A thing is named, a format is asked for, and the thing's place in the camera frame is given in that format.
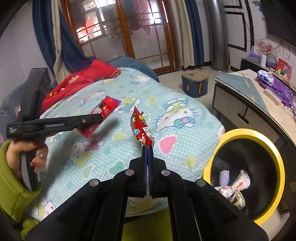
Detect red snack wrapper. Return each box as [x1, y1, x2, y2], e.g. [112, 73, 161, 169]
[130, 107, 155, 148]

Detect red candy tube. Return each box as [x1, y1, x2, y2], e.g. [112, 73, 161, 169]
[77, 96, 121, 138]

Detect white plastic bag trash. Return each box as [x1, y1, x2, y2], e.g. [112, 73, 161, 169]
[215, 170, 251, 199]

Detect green left sleeve forearm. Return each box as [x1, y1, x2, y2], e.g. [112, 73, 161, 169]
[1, 141, 41, 240]

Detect yellow rimmed black trash bin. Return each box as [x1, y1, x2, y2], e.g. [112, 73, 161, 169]
[203, 128, 285, 225]

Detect left hand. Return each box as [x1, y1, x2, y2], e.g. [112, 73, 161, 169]
[6, 141, 48, 181]

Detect hello kitty bed sheet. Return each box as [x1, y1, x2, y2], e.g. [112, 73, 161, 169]
[26, 68, 225, 220]

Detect left blue curtain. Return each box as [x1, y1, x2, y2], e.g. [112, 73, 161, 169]
[32, 1, 94, 82]

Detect blue curtain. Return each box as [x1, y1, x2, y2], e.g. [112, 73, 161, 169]
[32, 1, 94, 82]
[185, 0, 204, 66]

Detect red blanket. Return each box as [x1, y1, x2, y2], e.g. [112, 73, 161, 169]
[41, 60, 121, 114]

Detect blue square stool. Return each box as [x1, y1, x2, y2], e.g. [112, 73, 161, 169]
[182, 70, 209, 98]

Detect coffee table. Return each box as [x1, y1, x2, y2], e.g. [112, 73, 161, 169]
[212, 69, 296, 167]

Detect wooden glass sliding door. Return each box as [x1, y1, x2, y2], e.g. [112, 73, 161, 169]
[61, 1, 180, 75]

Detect black tv cabinet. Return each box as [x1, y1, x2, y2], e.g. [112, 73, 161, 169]
[240, 57, 295, 91]

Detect white power strip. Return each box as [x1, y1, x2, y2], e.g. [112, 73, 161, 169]
[263, 88, 282, 106]

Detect tissue pack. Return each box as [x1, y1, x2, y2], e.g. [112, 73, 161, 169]
[257, 70, 274, 86]

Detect purple bag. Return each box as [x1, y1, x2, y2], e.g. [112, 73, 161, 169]
[259, 79, 295, 109]

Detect silver standing air conditioner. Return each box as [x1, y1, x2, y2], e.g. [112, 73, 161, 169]
[205, 0, 229, 71]

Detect white vase red flowers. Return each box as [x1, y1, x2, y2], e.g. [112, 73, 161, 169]
[257, 41, 275, 67]

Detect colourful picture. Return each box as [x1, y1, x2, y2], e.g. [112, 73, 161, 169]
[276, 58, 292, 82]

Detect wall mounted television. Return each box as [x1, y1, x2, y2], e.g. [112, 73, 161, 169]
[261, 0, 296, 48]

